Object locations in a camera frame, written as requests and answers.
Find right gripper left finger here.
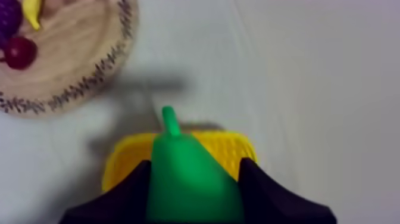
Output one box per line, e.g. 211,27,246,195
59,159,152,224

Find small red fruit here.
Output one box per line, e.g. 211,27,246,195
0,36,38,70

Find yellow toy banana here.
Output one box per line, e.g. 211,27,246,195
21,0,43,31

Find purple toy grapes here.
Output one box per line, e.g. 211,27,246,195
0,0,23,48

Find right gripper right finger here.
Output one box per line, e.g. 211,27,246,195
237,157,338,224

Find green toy pear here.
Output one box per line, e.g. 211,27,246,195
145,105,246,224

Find yellow plastic basket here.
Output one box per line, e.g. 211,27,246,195
101,130,259,194

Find round wooden board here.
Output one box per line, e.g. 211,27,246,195
0,0,140,118

